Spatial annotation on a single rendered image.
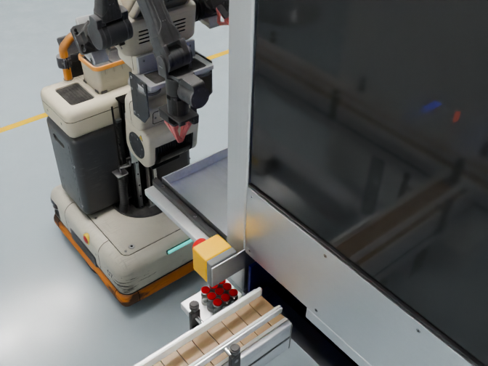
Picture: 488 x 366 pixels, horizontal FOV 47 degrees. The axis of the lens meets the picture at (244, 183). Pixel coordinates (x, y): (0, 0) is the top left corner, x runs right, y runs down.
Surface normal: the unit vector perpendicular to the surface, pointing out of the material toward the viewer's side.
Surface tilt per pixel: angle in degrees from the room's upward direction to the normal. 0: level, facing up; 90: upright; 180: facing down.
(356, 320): 90
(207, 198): 0
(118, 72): 92
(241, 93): 90
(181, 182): 0
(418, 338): 90
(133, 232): 0
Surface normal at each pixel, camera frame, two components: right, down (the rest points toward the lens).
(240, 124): -0.77, 0.39
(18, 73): 0.03, -0.77
